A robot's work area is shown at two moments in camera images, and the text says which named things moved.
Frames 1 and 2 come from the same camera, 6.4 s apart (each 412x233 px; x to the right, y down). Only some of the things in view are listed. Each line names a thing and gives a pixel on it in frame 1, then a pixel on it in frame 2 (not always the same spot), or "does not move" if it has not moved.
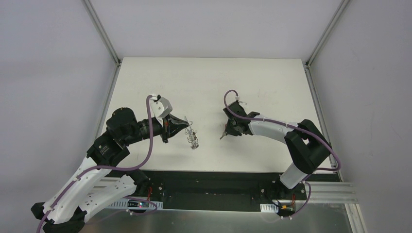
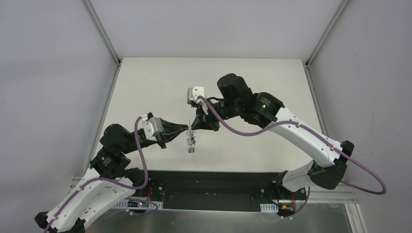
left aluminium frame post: x=101 y=30 does not move
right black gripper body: x=233 y=124 → x=208 y=116
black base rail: x=223 y=191 does not move
